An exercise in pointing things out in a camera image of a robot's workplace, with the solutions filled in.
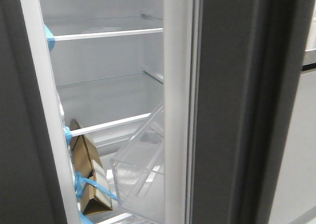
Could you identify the clear plastic door bin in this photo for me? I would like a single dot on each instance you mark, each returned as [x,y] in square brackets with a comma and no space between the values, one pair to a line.
[138,167]

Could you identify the lower glass fridge shelf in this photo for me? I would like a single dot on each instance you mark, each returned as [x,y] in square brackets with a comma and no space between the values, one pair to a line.
[102,104]

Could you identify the glass fridge shelf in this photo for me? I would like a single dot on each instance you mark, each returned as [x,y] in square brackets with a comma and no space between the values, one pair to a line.
[102,104]
[67,30]

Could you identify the white fridge interior cabinet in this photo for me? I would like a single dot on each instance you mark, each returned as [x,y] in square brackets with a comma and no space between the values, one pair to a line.
[78,61]

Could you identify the upper glass fridge shelf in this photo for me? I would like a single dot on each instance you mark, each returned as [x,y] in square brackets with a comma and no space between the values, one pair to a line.
[67,30]

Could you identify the brown cardboard box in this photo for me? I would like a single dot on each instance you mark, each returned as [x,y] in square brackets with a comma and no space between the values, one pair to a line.
[87,161]

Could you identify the blue tape lower shelf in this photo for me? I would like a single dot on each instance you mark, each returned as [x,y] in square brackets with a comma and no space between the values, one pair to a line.
[68,135]

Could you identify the blue tape shelf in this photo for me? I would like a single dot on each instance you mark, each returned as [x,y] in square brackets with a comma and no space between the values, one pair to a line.
[68,135]
[50,38]

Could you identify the blue tape upper shelf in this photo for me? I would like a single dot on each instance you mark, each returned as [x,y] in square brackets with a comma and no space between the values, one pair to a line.
[50,38]

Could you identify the white counter cabinet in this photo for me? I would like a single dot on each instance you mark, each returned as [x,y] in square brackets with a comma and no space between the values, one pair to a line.
[292,150]

